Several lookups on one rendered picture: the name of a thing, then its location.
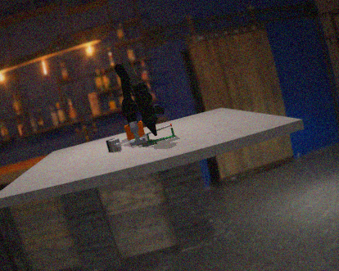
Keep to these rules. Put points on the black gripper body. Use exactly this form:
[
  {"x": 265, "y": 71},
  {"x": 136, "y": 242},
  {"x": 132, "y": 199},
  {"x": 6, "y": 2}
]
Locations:
[{"x": 147, "y": 116}]

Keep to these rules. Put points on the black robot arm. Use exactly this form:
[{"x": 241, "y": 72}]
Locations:
[{"x": 131, "y": 83}]

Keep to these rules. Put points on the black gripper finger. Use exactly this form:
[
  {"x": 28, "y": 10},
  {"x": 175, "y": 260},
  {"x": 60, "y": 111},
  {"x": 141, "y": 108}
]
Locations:
[{"x": 152, "y": 127}]

